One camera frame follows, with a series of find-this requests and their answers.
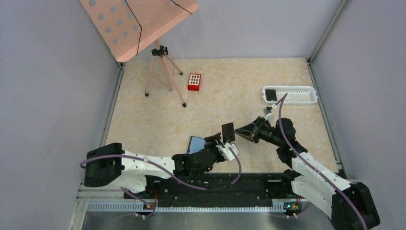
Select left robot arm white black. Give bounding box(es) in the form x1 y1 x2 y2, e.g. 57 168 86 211
80 134 238 193

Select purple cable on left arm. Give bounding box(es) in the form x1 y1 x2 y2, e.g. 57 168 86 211
79 146 242 191

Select pink tripod stand legs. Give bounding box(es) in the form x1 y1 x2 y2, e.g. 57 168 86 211
145 39 187 108

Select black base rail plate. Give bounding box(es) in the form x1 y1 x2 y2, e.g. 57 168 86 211
135 173 304 209

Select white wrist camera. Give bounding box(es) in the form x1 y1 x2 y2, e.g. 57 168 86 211
216 142 240 161
263 105 277 122

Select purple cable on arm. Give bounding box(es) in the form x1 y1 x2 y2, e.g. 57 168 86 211
79 146 242 191
273 93 369 230

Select white plastic slotted basket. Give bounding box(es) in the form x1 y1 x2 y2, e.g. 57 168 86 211
262 86 318 105

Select black cord on music stand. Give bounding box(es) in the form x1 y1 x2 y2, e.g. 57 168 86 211
124 0 193 56

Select black card in basket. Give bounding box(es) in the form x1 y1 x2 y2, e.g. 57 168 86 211
264 89 278 103

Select dark blue leather card holder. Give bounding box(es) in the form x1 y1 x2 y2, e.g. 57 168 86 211
187 136 206 154

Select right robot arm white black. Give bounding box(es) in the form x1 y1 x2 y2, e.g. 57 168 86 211
234 116 381 230

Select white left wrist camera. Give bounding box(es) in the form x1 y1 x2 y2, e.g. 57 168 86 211
216 142 240 161

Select red box with white grid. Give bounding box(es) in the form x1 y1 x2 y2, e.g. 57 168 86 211
187 73 202 92

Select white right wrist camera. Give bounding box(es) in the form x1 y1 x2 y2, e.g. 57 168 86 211
263 105 277 122

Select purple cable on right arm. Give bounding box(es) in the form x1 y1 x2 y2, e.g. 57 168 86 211
273 93 369 230

